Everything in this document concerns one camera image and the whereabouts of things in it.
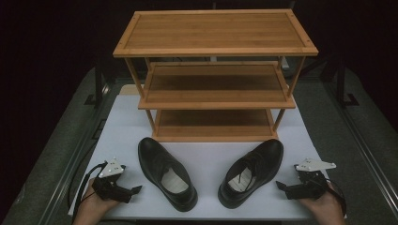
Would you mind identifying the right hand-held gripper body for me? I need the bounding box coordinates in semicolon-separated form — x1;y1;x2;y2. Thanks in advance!
284;157;338;201

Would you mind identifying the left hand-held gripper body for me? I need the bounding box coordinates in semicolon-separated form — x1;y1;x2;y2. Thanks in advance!
91;157;133;204

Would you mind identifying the black leather shoe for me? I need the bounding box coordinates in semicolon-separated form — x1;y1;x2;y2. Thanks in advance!
217;138;284;210
137;136;199;213

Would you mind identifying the wooden three-tier shoe rack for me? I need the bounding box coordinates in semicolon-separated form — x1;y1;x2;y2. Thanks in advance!
113;8;319;143

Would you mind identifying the person's right hand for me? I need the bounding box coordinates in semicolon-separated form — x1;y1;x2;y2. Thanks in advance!
298;182;345;225

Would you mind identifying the person's left hand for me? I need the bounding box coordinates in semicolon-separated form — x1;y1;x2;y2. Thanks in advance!
72;177;120;225

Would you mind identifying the white table mat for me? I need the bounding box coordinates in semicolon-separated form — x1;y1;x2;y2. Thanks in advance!
68;93;348;221

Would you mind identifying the black metal stand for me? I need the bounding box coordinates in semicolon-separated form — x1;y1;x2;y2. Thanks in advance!
335;54;360;109
84;57;111;110

